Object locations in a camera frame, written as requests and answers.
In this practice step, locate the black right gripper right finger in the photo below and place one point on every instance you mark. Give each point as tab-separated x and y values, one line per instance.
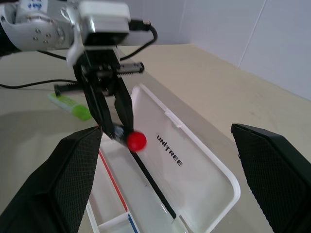
277	174

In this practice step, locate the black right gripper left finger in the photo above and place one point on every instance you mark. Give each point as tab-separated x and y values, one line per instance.
56	179

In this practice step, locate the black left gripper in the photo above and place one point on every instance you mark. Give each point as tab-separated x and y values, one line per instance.
99	63

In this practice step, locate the red capped marker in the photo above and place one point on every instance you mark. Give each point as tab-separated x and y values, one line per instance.
137	141

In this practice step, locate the green marker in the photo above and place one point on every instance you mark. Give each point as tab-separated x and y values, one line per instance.
70	105

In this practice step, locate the white plastic pencil case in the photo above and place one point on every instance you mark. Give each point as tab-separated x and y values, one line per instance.
194	170

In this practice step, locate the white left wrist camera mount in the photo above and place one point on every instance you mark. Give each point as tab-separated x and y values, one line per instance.
104	9

